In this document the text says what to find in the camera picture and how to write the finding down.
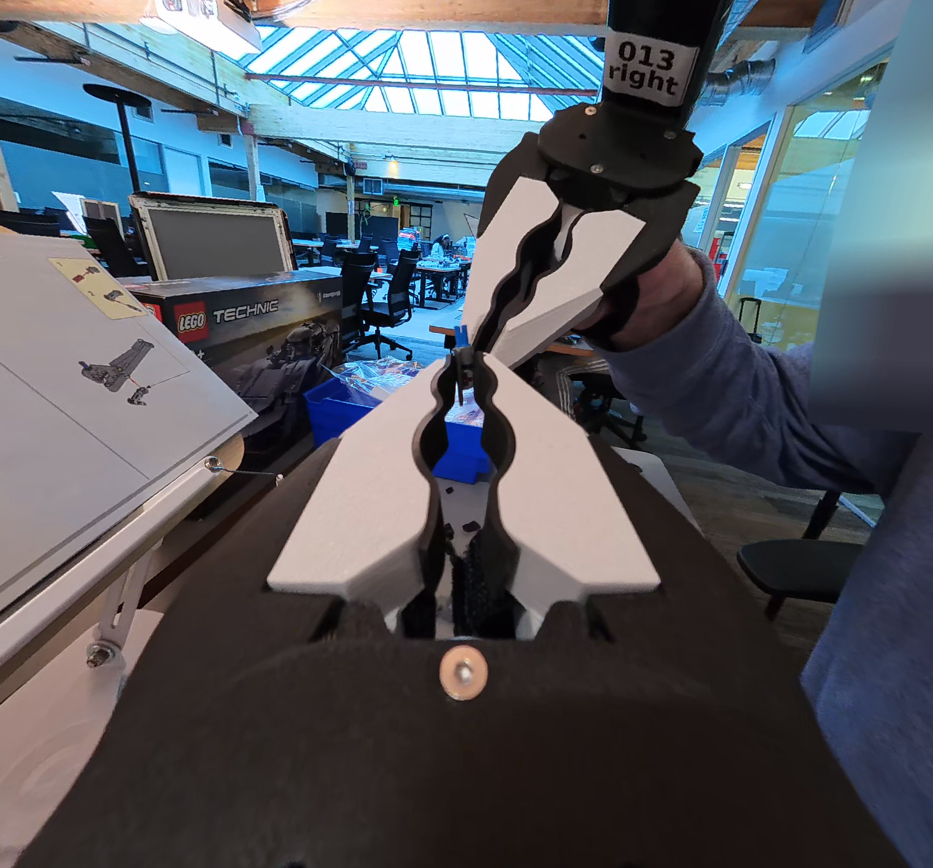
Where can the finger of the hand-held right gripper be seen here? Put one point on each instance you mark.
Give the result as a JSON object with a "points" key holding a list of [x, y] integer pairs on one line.
{"points": [[503, 241], [583, 263]]}

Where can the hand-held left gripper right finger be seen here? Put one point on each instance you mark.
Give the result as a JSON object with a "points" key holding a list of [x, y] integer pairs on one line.
{"points": [[576, 518]]}

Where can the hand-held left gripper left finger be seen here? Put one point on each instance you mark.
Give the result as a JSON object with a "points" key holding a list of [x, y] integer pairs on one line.
{"points": [[357, 518]]}

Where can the small black lego assembly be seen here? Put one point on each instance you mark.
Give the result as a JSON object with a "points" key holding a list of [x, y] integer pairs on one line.
{"points": [[462, 365]]}

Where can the person's right forearm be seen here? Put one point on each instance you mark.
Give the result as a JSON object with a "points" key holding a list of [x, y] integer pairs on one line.
{"points": [[729, 394]]}

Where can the lego set box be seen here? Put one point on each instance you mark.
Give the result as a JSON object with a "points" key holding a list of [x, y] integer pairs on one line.
{"points": [[277, 328]]}

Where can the lego instruction booklet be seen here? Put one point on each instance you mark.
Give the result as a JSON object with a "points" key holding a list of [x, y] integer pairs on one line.
{"points": [[73, 409]]}

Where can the person's right hand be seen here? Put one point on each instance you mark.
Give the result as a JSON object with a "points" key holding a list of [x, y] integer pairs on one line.
{"points": [[674, 292]]}

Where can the wooden office desk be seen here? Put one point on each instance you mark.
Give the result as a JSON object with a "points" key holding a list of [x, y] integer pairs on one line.
{"points": [[437, 281]]}

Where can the blue plastic bin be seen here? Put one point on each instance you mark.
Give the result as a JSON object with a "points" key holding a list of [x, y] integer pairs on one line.
{"points": [[335, 409]]}

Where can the black office chair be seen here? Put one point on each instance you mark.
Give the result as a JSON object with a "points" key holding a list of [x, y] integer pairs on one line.
{"points": [[379, 292]]}

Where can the clear plastic bags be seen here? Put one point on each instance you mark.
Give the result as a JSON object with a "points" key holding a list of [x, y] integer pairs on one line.
{"points": [[379, 376]]}

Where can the black suitcase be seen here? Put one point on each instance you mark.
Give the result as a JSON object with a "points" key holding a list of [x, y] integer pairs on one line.
{"points": [[749, 317]]}

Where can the framed grey screen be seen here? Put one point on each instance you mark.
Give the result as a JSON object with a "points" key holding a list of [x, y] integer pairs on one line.
{"points": [[211, 237]]}

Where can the white book stand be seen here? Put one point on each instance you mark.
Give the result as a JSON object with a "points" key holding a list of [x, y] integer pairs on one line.
{"points": [[73, 620]]}

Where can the white ceiling projector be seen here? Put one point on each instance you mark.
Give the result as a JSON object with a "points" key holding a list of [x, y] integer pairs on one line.
{"points": [[204, 15]]}

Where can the black floor lamp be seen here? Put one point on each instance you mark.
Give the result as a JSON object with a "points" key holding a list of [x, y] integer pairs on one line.
{"points": [[124, 132]]}

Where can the silver air duct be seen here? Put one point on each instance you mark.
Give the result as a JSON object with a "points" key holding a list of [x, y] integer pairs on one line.
{"points": [[736, 81]]}

